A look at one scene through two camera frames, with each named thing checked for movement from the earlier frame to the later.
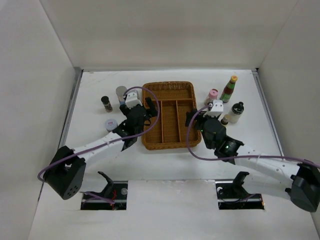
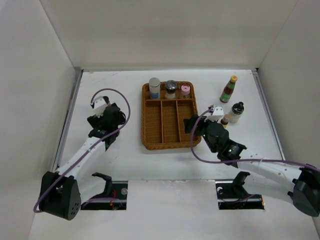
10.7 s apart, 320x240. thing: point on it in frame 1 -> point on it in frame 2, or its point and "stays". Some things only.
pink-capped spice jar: x=213 y=93 -> x=185 y=89
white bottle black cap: x=237 y=110 stays
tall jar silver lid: x=120 y=91 -> x=154 y=86
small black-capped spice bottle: x=107 y=104 stays
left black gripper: x=150 y=105 -> x=95 y=121
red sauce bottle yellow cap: x=227 y=92 stays
